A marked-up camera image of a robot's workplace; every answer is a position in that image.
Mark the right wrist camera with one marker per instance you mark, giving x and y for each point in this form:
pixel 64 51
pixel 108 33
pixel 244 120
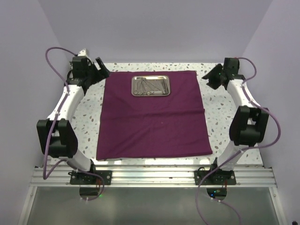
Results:
pixel 231 69

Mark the surgical scissors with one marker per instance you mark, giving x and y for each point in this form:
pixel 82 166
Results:
pixel 140 88

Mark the surgical forceps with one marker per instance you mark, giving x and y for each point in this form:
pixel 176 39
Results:
pixel 159 85

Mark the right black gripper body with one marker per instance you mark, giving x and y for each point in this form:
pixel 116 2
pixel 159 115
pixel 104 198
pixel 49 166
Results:
pixel 217 77

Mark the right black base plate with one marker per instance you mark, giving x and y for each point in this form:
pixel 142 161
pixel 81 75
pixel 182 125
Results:
pixel 217 178

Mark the steel instrument tray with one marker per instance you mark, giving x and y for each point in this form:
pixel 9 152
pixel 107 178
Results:
pixel 148 86

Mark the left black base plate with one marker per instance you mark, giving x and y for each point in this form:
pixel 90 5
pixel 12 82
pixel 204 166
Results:
pixel 79 178

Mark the aluminium front rail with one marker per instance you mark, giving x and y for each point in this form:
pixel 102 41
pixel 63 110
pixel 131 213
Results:
pixel 177 176

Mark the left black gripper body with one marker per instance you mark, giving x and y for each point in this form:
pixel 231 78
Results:
pixel 93 71

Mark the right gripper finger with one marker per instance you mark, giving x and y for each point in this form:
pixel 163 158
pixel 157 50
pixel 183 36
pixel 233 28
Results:
pixel 214 73
pixel 213 85

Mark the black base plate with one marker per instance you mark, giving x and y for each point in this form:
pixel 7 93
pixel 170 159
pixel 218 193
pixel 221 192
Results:
pixel 79 178
pixel 217 178

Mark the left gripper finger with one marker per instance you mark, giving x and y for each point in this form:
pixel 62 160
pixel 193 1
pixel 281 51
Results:
pixel 102 68
pixel 95 79

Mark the purple cloth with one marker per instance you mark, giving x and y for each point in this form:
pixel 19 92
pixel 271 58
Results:
pixel 152 127

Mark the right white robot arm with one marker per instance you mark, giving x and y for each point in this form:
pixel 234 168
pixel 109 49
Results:
pixel 249 123

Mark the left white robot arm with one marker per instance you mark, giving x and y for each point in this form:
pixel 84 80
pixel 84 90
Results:
pixel 56 135

